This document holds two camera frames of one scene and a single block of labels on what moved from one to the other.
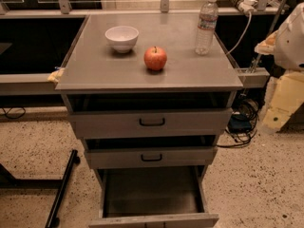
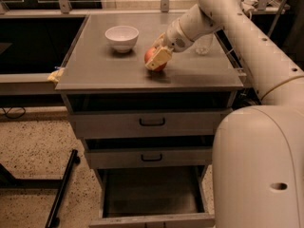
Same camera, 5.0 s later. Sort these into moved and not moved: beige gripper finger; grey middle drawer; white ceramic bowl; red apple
Moved: beige gripper finger
Not moved: grey middle drawer; white ceramic bowl; red apple
